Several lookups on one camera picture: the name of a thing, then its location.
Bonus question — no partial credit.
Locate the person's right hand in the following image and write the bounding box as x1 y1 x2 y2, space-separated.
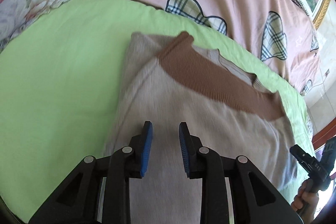
290 179 319 224

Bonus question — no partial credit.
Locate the grey brown knit sweater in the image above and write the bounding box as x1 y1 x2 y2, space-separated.
104 32 297 223

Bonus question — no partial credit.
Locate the green bed sheet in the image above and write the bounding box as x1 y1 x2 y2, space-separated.
1 0 314 222

